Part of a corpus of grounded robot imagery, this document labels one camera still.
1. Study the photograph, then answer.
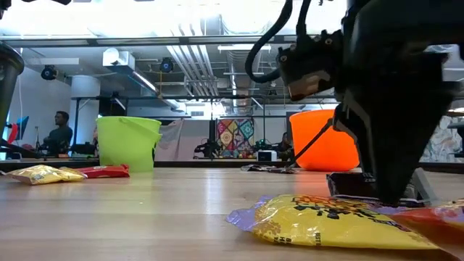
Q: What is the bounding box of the yellow Sour Patch candy bag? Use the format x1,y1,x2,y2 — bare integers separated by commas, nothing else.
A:
6,164,88,186
225,193,442,250

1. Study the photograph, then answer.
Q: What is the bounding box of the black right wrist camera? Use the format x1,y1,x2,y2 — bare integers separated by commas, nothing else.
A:
276,30,344,103

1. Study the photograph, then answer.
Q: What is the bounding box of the beige hanging tarp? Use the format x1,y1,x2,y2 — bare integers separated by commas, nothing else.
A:
155,119,215,162

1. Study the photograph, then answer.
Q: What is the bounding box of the floral patterned wall hanging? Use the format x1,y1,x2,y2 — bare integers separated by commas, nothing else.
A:
420,115,464,163

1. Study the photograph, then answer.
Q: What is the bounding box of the black aluminium table frame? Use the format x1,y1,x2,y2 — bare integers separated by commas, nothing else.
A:
0,158,464,174

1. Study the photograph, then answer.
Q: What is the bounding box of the black round ceiling lamp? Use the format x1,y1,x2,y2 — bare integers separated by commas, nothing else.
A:
40,64,59,81
159,57,175,74

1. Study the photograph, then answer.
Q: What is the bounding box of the white square pillar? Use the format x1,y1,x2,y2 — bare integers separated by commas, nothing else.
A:
70,75,102,146

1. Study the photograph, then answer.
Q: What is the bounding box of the orange plastic halloween bucket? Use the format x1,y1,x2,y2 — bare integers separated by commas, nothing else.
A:
289,109,360,173

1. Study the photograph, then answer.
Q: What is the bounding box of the black background robot station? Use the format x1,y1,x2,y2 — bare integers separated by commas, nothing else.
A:
194,139,222,160

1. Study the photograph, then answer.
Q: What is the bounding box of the red packet foreground right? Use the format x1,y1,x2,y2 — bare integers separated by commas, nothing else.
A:
387,198,464,259

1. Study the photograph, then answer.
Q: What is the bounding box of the colourful patchwork quilt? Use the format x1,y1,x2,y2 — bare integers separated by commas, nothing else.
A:
216,117,255,159

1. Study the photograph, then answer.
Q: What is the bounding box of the green plastic halloween bucket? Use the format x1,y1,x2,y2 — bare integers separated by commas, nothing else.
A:
96,115,163,173

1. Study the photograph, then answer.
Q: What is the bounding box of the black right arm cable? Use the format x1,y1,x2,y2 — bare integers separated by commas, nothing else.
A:
244,0,313,85

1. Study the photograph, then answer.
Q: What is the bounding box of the grey overhead rig beam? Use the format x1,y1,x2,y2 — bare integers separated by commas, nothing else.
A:
0,33,349,48

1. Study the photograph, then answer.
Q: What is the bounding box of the red KitKat bar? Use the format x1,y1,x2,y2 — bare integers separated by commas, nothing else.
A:
74,164,131,179

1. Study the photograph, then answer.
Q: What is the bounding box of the blue lit monitor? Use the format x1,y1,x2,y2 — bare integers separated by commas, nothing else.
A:
16,115,30,141

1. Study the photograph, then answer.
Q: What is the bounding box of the person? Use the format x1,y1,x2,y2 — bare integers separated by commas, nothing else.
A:
277,132,291,161
42,110,74,157

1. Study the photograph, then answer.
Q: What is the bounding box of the white ceiling duct box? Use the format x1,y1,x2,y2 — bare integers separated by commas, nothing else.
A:
101,47,136,68

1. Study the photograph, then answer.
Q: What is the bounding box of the small white box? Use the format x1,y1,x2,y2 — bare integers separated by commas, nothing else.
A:
256,149,278,162

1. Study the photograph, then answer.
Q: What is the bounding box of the black plastic halloween bucket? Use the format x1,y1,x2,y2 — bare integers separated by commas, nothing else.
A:
0,40,25,137

